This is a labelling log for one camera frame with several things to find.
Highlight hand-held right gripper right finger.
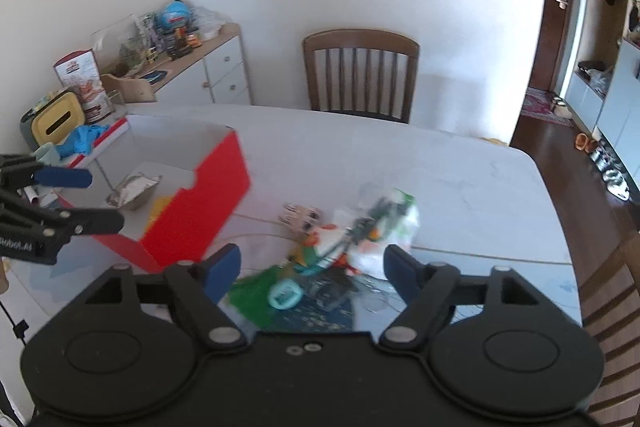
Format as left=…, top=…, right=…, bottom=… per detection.
left=377, top=244, right=541, bottom=350

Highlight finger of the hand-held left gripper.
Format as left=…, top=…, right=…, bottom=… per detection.
left=0, top=202, right=126, bottom=240
left=0, top=153, right=94, bottom=204

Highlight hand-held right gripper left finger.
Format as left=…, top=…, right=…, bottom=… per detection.
left=82, top=243, right=251, bottom=350

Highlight clear bag of patterned socks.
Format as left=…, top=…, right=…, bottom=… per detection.
left=332, top=187, right=422, bottom=279

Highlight teal oval gadget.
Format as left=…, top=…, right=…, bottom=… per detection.
left=267, top=279, right=305, bottom=310

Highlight orange white toy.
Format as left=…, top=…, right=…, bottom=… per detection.
left=292, top=227, right=352, bottom=278

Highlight red cardboard box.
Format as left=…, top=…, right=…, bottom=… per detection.
left=65, top=114, right=252, bottom=274

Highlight cartoon face snack packet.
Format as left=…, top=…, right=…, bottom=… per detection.
left=282, top=203, right=324, bottom=234

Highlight green paper sheet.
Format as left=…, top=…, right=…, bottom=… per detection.
left=227, top=264, right=301, bottom=329

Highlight blue rubber gloves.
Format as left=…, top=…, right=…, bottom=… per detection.
left=52, top=123, right=111, bottom=158

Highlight silver foil packet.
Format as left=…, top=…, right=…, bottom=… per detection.
left=106, top=173, right=164, bottom=211

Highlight yellow lidded tissue box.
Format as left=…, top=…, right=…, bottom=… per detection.
left=20, top=89, right=86, bottom=148

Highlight yellow flat packet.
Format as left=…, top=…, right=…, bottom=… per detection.
left=147, top=196, right=174, bottom=231

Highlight dark blue patterned placemat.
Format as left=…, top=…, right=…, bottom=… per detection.
left=272, top=277, right=357, bottom=334

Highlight red white snack bag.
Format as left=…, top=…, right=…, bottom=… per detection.
left=53, top=49, right=114, bottom=123

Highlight clear plastic terrarium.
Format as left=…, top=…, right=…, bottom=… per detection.
left=91, top=13, right=146, bottom=76

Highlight colourful block toy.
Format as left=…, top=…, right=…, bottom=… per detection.
left=137, top=13, right=161, bottom=63

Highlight toy truck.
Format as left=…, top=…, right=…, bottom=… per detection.
left=165, top=27, right=204, bottom=60

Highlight white sideboard with wooden top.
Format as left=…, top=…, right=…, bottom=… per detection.
left=97, top=23, right=253, bottom=106

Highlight blue globe ball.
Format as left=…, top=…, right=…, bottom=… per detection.
left=155, top=0, right=194, bottom=32

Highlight clear plastic bag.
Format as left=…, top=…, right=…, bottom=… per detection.
left=192, top=4, right=229, bottom=40

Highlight dark wooden chair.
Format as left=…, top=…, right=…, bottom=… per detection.
left=580, top=232, right=640, bottom=427

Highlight patterned red rug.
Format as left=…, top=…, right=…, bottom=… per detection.
left=520, top=88, right=576, bottom=126

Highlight row of shoes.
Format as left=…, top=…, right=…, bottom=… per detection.
left=590, top=142, right=634, bottom=203

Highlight brown wooden slat-back chair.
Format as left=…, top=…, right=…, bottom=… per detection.
left=302, top=29, right=421, bottom=124

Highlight dark brown door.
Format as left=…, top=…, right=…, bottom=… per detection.
left=529, top=0, right=589, bottom=94

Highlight white hallway cabinet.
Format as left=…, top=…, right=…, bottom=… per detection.
left=560, top=0, right=640, bottom=168

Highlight black cable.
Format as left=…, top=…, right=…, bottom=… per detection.
left=0, top=297, right=29, bottom=349

